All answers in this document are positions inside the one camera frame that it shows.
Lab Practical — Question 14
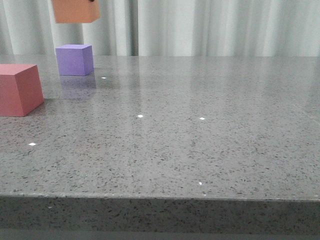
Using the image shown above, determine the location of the orange foam cube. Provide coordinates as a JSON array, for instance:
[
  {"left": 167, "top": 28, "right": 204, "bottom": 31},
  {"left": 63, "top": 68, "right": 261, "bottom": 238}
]
[{"left": 52, "top": 0, "right": 100, "bottom": 24}]

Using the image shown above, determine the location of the grey-white pleated curtain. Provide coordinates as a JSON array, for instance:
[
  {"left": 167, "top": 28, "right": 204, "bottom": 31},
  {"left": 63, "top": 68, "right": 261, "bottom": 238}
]
[{"left": 0, "top": 0, "right": 320, "bottom": 57}]

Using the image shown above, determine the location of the purple foam cube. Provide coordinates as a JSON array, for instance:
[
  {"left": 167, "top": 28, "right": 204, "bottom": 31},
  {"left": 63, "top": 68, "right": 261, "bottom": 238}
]
[{"left": 55, "top": 44, "right": 94, "bottom": 76}]

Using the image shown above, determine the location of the pink foam cube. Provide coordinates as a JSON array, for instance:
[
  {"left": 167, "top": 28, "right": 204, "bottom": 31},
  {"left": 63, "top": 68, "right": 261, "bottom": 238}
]
[{"left": 0, "top": 64, "right": 44, "bottom": 117}]

